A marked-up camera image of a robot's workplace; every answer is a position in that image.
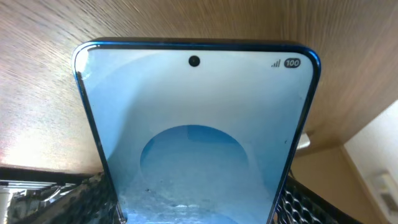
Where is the white power strip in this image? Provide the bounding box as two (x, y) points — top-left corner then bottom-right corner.
(297, 133), (310, 150)

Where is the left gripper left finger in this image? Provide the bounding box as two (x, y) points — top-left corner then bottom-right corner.
(7, 173), (120, 224)

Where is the blue Galaxy smartphone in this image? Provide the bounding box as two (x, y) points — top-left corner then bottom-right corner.
(72, 37), (322, 223)

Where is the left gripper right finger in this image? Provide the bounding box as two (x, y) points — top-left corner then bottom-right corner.
(272, 176), (360, 224)

